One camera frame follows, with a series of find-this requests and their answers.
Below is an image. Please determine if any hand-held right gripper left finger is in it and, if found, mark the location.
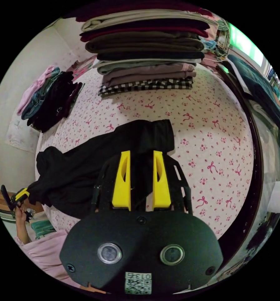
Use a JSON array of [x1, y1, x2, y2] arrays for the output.
[[111, 150, 132, 212]]

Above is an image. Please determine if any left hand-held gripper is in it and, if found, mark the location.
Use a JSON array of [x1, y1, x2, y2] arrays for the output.
[[0, 184, 30, 213]]

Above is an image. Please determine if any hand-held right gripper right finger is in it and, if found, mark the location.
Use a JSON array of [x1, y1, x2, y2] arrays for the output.
[[152, 150, 172, 211]]

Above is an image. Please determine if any black skirt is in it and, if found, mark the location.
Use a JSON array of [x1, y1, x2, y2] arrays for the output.
[[27, 119, 176, 219]]

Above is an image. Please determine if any person's left hand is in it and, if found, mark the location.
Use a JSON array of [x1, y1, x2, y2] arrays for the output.
[[15, 206, 33, 230]]

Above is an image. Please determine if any white printed pillow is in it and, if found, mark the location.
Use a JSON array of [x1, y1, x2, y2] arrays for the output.
[[5, 114, 40, 154]]

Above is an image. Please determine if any bed with bow printed sheet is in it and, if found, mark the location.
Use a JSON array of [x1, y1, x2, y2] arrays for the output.
[[34, 55, 255, 241]]

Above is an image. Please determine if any pile of dark and pink clothes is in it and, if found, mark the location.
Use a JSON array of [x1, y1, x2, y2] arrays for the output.
[[16, 65, 84, 134]]

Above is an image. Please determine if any tall pile of folded clothes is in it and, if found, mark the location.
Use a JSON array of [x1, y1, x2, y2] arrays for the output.
[[79, 9, 220, 97]]

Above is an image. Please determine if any dark quilted blanket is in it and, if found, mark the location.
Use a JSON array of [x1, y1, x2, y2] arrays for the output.
[[226, 54, 280, 133]]

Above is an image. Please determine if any window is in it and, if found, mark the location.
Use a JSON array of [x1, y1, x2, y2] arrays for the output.
[[229, 23, 265, 67]]

